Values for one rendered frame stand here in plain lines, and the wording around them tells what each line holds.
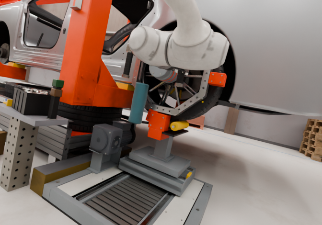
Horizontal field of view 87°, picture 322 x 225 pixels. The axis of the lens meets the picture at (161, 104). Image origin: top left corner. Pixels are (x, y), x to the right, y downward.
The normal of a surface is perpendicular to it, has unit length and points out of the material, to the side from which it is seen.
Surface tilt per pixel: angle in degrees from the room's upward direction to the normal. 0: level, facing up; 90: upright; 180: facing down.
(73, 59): 90
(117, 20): 90
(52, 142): 90
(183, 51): 144
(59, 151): 90
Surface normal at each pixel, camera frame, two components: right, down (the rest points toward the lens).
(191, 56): -0.33, 0.76
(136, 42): -0.48, 0.08
